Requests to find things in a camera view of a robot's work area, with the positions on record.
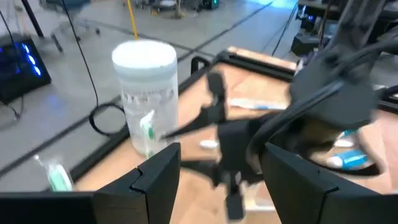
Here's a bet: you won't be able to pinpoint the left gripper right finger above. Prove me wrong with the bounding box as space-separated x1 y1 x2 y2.
259 142 383 224

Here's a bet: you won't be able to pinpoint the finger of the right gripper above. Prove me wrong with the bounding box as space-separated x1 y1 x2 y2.
182 160 226 188
160 105 219 141

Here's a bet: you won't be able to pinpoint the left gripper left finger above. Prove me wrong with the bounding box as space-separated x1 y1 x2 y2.
93 142 182 224

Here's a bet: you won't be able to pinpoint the blue white toothbrush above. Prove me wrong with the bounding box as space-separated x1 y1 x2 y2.
229 97 289 111

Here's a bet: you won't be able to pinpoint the white wipes canister green label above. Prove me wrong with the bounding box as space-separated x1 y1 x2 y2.
111 39 180 158

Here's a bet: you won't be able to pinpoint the black equipment box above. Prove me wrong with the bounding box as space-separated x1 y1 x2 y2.
290 30 324 57

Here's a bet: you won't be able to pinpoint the office chair base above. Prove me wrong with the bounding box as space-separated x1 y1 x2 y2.
49 0 102 43

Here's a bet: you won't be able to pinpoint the black computer blue lights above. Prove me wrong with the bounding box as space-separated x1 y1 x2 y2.
0 36 52 105

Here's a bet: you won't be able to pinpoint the black pole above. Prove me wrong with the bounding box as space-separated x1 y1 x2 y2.
21 0 45 39

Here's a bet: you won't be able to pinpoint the coiled black floor cable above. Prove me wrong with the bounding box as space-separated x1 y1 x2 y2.
60 0 129 137

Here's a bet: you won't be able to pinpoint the yellow hanging cable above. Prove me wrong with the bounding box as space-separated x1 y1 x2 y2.
126 0 139 40

